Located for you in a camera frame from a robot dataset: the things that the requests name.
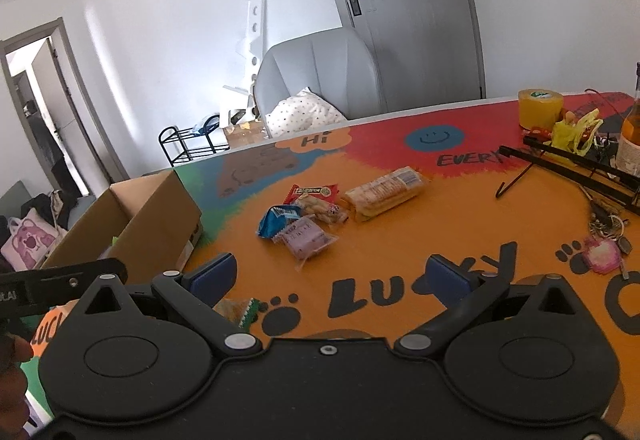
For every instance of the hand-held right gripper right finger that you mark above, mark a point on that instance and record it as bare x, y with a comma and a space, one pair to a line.
450, 280

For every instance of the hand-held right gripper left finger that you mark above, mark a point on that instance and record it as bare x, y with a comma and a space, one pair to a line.
212, 277

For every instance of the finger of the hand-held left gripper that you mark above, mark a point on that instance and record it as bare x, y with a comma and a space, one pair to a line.
60, 280

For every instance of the green edged bread packet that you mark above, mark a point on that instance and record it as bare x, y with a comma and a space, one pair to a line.
240, 312

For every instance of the green snack packet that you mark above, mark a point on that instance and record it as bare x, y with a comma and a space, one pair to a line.
116, 241

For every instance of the blue snack packet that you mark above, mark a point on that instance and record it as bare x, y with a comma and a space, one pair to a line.
277, 220

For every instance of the small purple snack packet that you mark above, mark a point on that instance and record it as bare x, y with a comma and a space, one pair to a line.
305, 240

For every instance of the tan cracker packet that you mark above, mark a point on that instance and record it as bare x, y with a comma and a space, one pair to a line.
385, 192

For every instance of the red snack packet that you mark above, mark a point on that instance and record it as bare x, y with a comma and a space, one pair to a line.
320, 205

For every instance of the person's left hand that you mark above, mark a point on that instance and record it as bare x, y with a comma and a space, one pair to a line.
12, 350

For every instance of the pink printed tote bag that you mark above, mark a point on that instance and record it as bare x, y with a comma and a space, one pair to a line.
27, 242

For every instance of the beige tote bag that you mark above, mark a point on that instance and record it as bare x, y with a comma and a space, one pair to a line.
61, 207

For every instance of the grey sofa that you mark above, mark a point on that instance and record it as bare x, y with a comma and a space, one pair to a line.
12, 197

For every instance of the black shoe rack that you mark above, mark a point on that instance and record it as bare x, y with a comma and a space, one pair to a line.
175, 145

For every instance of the brown printed cardboard box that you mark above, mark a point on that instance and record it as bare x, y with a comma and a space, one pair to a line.
245, 132

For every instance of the blue plastic bag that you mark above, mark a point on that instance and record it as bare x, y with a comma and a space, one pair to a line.
205, 125

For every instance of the bunch of keys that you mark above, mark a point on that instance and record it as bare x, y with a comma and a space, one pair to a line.
607, 220

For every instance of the white foam piece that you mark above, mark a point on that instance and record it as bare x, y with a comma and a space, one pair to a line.
237, 100

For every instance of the dotted white pillow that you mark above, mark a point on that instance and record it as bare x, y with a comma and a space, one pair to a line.
305, 112

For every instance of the yellow-green plastic bag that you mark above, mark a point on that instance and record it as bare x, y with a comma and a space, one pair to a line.
572, 135

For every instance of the yellow tape roll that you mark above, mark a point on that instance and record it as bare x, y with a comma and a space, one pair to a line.
540, 110

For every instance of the amber glass bottle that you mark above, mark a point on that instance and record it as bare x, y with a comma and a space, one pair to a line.
631, 135

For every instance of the grey chair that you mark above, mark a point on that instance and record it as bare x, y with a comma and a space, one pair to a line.
320, 70

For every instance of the grey door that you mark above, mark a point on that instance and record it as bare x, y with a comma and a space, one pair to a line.
410, 10

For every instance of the grey doorway frame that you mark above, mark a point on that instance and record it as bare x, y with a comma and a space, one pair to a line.
65, 70

